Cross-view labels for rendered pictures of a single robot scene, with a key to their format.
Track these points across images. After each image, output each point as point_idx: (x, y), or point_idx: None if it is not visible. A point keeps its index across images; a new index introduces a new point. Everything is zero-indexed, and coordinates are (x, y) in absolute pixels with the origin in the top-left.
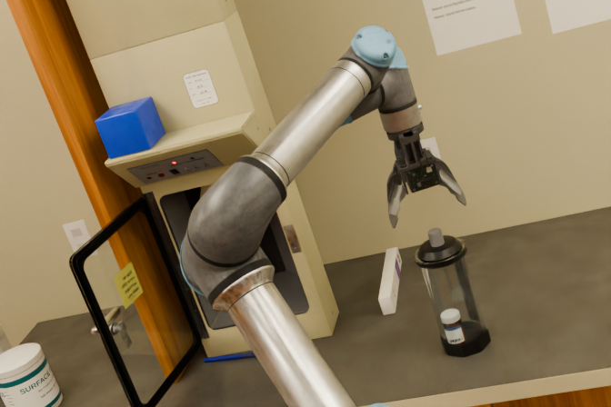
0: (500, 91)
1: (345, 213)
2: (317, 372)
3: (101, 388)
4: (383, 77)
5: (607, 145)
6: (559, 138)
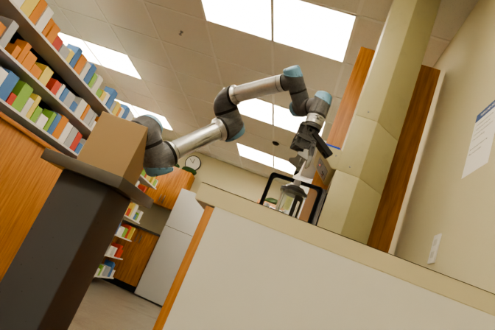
0: (468, 204)
1: None
2: (185, 135)
3: None
4: (292, 85)
5: (487, 256)
6: (473, 244)
